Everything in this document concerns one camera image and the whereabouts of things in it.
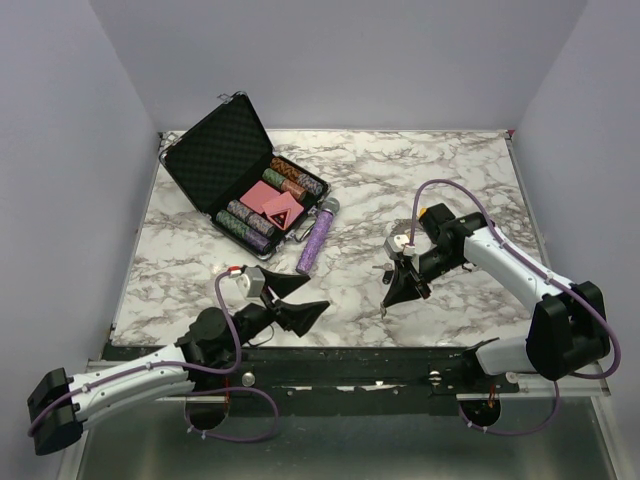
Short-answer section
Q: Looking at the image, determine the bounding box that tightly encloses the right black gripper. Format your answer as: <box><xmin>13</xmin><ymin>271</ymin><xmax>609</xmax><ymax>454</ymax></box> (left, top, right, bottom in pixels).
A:
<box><xmin>383</xmin><ymin>245</ymin><xmax>467</xmax><ymax>307</ymax></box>

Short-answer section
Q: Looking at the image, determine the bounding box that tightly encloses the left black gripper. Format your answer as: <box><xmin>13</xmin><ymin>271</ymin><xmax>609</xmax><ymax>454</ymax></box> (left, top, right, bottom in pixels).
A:
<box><xmin>224</xmin><ymin>268</ymin><xmax>330</xmax><ymax>354</ymax></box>

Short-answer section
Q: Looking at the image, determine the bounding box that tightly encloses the round metal keyring disc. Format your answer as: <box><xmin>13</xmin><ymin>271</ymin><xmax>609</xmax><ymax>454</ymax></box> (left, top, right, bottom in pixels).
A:
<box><xmin>390</xmin><ymin>218</ymin><xmax>412</xmax><ymax>236</ymax></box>

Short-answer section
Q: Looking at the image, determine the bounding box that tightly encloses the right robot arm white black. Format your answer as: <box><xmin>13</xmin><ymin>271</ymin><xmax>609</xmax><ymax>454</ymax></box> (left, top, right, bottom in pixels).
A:
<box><xmin>381</xmin><ymin>204</ymin><xmax>611</xmax><ymax>392</ymax></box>

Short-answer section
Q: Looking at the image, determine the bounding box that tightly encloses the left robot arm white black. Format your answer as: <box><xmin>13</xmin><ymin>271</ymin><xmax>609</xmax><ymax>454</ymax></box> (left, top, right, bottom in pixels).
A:
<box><xmin>27</xmin><ymin>266</ymin><xmax>330</xmax><ymax>456</ymax></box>

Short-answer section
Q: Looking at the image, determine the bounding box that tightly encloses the silver key black tag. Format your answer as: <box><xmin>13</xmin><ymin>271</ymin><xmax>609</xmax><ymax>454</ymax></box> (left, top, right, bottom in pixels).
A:
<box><xmin>373</xmin><ymin>262</ymin><xmax>395</xmax><ymax>285</ymax></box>

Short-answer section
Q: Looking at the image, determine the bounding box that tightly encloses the pink card box triangle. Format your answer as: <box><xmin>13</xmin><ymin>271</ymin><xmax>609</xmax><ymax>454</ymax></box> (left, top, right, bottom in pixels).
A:
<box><xmin>263</xmin><ymin>192</ymin><xmax>304</xmax><ymax>230</ymax></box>

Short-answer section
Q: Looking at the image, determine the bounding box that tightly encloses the purple glitter microphone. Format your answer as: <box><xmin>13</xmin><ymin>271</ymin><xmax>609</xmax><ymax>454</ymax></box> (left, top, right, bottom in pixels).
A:
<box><xmin>295</xmin><ymin>197</ymin><xmax>340</xmax><ymax>275</ymax></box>

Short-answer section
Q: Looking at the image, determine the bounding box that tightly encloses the pink card deck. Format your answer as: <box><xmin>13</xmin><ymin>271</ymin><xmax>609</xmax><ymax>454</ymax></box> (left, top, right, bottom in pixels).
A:
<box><xmin>240</xmin><ymin>180</ymin><xmax>281</xmax><ymax>212</ymax></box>

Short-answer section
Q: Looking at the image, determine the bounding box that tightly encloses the black poker chip case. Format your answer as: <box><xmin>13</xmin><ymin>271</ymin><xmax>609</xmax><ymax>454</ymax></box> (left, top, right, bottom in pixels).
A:
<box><xmin>159</xmin><ymin>92</ymin><xmax>330</xmax><ymax>259</ymax></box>

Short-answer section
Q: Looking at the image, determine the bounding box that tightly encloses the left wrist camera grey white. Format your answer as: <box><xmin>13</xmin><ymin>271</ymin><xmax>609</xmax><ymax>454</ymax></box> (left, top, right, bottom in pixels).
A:
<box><xmin>231</xmin><ymin>266</ymin><xmax>266</xmax><ymax>303</ymax></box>

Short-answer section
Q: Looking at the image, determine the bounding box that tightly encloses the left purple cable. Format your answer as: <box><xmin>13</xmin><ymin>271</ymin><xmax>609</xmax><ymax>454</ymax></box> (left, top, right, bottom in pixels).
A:
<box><xmin>27</xmin><ymin>267</ymin><xmax>281</xmax><ymax>444</ymax></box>

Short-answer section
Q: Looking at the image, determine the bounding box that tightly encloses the black mounting base rail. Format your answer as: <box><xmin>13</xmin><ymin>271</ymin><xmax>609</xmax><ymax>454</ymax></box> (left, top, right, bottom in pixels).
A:
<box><xmin>99</xmin><ymin>344</ymin><xmax>531</xmax><ymax>419</ymax></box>

